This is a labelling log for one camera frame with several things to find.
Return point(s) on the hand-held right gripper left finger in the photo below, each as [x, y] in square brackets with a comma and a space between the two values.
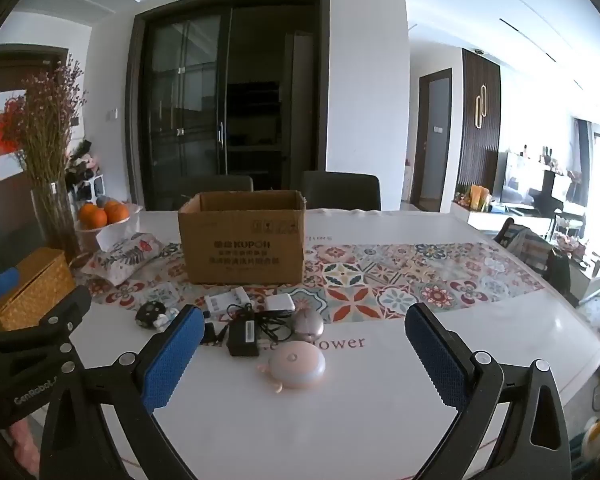
[172, 360]

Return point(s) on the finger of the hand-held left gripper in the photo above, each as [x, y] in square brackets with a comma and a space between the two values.
[70, 307]
[0, 284]

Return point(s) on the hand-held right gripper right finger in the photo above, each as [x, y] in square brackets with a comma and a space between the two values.
[437, 360]

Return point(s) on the small white blue gadget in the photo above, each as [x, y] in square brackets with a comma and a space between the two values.
[169, 317]

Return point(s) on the black round gadget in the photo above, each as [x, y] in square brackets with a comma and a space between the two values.
[149, 314]

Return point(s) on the white battery charger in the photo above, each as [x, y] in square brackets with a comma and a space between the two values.
[222, 304]

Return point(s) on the small white box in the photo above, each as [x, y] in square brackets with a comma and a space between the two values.
[280, 304]

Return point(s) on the pink round gadget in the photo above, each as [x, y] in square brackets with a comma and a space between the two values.
[295, 365]

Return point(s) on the brown cardboard box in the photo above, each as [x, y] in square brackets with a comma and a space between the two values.
[240, 250]

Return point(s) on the grey round gadget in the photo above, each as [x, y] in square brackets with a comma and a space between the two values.
[308, 325]

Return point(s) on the yellow woven basket box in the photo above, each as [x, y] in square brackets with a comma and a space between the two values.
[25, 290]

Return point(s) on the pink cloth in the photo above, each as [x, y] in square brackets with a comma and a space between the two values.
[25, 435]

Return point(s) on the floral tissue pouch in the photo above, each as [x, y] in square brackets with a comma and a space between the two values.
[125, 257]

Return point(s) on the white fruit bowl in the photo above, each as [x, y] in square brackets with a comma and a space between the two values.
[87, 231]

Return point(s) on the glass vase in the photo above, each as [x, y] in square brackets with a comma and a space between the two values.
[55, 220]

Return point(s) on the orange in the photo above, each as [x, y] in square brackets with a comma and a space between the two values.
[92, 216]
[116, 212]

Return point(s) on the white patterned tablecloth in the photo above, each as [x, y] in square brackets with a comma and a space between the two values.
[380, 280]

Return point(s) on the white cluttered shelf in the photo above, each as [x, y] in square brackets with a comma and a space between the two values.
[85, 175]

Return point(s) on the striped chair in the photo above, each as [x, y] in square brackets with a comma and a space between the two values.
[522, 245]

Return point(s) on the white tv cabinet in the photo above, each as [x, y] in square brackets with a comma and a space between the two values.
[480, 220]

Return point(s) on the dried flower bunch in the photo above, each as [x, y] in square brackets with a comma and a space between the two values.
[50, 125]

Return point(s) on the dark dining chair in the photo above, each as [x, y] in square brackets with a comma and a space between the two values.
[210, 190]
[340, 190]

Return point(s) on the television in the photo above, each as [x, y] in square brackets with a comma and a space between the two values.
[530, 185]

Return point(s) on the dark brown room door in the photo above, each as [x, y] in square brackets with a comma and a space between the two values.
[422, 135]

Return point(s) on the dark sliding glass door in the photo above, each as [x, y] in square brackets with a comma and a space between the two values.
[180, 110]

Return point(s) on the red wall poster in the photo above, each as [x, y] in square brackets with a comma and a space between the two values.
[10, 130]

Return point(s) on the dark slatted wall panel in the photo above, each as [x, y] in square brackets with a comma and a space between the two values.
[492, 150]

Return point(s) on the gold wall ornament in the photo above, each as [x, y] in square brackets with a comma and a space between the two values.
[481, 105]

